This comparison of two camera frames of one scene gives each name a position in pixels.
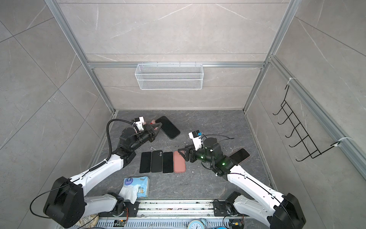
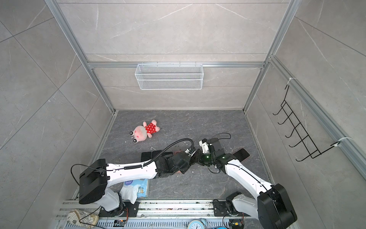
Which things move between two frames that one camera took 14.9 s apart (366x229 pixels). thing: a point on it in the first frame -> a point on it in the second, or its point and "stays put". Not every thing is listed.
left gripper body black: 150,136 -> 187,167
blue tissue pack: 135,187 stays put
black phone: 145,162 stays put
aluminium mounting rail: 176,209 stays put
